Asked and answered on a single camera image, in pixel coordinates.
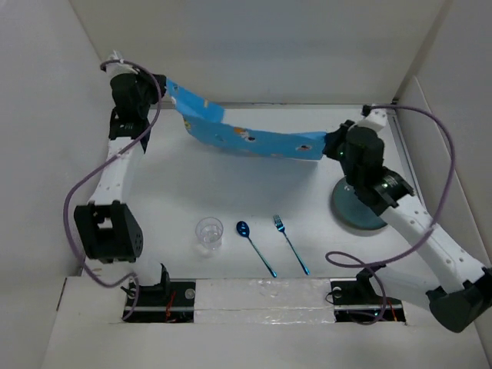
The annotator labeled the blue space-print cloth placemat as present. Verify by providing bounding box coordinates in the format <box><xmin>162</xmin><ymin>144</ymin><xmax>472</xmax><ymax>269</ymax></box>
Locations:
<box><xmin>166</xmin><ymin>79</ymin><xmax>326</xmax><ymax>161</ymax></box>

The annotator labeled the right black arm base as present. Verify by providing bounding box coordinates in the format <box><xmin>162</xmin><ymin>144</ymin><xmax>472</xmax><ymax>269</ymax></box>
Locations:
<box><xmin>325</xmin><ymin>271</ymin><xmax>407</xmax><ymax>325</ymax></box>

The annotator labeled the teal ceramic plate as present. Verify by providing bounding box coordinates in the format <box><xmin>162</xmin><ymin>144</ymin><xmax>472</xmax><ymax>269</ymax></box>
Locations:
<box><xmin>331</xmin><ymin>178</ymin><xmax>387</xmax><ymax>231</ymax></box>

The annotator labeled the clear plastic cup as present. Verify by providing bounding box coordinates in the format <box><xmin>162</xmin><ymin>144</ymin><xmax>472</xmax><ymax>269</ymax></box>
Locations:
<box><xmin>195</xmin><ymin>217</ymin><xmax>224</xmax><ymax>258</ymax></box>

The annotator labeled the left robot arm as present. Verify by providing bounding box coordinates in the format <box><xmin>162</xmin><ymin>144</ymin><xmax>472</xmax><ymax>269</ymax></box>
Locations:
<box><xmin>74</xmin><ymin>70</ymin><xmax>166</xmax><ymax>264</ymax></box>

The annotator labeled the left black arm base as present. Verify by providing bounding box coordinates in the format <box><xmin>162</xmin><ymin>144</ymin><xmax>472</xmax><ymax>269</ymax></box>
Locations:
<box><xmin>121</xmin><ymin>264</ymin><xmax>196</xmax><ymax>324</ymax></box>

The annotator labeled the blue metal fork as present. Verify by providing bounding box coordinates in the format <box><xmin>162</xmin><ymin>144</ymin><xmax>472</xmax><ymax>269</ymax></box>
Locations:
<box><xmin>273</xmin><ymin>214</ymin><xmax>311</xmax><ymax>276</ymax></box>

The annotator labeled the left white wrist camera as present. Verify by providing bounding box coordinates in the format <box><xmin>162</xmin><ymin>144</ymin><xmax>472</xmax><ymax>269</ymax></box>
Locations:
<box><xmin>100</xmin><ymin>50</ymin><xmax>138</xmax><ymax>79</ymax></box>

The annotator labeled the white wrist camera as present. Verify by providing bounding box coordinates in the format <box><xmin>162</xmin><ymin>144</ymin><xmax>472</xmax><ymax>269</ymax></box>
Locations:
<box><xmin>358</xmin><ymin>105</ymin><xmax>388</xmax><ymax>132</ymax></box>
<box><xmin>100</xmin><ymin>50</ymin><xmax>138</xmax><ymax>79</ymax></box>

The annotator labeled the blue metal spoon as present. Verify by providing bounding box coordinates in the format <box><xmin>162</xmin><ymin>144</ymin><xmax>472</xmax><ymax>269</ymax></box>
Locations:
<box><xmin>236</xmin><ymin>221</ymin><xmax>278</xmax><ymax>278</ymax></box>

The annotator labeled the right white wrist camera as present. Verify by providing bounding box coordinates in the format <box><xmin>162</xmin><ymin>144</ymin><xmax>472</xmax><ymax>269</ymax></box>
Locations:
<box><xmin>358</xmin><ymin>105</ymin><xmax>388</xmax><ymax>132</ymax></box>

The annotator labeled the white foam front barrier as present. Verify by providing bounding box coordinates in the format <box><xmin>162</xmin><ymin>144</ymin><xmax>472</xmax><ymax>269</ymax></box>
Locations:
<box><xmin>194</xmin><ymin>278</ymin><xmax>335</xmax><ymax>325</ymax></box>

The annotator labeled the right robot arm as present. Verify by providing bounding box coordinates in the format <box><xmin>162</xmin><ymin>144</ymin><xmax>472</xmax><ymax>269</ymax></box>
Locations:
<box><xmin>323</xmin><ymin>121</ymin><xmax>491</xmax><ymax>333</ymax></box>

